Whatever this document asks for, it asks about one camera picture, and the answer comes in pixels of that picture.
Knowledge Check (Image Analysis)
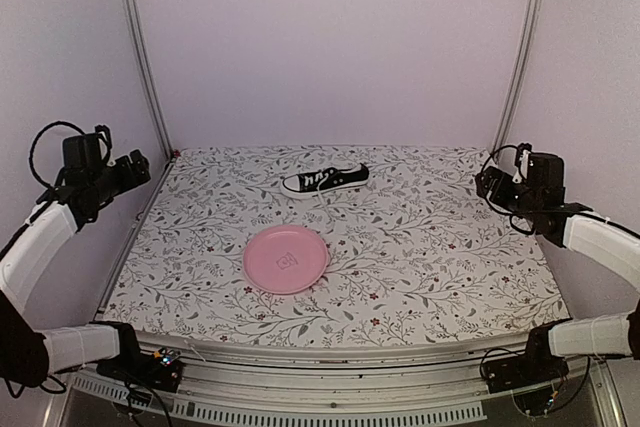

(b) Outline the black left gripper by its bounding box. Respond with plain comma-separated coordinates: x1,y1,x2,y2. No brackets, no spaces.
91,148,150,202

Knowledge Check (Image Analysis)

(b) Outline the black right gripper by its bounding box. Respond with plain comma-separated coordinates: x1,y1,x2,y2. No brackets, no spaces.
476,166,541,222

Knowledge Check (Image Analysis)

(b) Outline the black white canvas sneaker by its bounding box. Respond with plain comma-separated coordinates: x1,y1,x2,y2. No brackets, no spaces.
280,164,370,200

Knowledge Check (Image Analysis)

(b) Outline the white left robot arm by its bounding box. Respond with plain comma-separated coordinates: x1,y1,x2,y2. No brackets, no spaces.
1,150,150,388

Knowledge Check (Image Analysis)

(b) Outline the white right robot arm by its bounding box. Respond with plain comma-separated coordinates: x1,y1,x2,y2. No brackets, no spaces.
475,167,639,383

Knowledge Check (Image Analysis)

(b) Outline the floral patterned table mat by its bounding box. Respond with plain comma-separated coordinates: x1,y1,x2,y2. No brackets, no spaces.
103,146,568,348

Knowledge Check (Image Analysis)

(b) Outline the pink plastic plate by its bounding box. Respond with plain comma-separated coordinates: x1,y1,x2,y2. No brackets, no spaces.
242,225,330,295

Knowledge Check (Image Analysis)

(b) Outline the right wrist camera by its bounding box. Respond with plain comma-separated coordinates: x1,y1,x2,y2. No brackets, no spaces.
514,143,565,190

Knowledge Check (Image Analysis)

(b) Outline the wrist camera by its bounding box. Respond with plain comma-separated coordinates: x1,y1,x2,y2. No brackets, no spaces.
62,125,112,172
514,143,565,190

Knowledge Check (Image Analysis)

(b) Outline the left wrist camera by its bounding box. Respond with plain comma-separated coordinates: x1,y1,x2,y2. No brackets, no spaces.
62,125,112,172

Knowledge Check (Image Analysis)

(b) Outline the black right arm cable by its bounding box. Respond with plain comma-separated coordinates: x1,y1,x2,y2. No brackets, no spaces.
479,144,536,236

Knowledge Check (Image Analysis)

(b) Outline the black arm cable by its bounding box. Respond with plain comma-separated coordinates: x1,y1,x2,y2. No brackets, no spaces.
27,120,86,193
479,144,536,236

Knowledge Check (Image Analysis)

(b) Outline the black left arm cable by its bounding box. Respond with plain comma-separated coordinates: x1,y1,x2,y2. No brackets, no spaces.
27,120,86,193

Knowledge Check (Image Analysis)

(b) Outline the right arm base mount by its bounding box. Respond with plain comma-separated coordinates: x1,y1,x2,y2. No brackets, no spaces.
480,354,569,393

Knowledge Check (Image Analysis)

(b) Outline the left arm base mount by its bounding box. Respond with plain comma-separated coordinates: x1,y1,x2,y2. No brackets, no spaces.
96,347,184,393

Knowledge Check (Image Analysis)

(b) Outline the aluminium front rail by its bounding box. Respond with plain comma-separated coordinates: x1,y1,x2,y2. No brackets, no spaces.
44,334,633,426

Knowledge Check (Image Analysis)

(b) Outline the left aluminium frame post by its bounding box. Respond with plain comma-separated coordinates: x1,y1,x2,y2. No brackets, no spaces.
122,0,174,162

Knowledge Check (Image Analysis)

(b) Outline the aluminium frame post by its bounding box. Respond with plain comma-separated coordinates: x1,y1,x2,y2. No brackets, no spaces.
492,0,543,151
122,0,174,162

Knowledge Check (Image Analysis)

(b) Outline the right aluminium frame post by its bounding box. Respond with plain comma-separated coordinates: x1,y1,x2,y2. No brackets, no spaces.
492,0,543,151

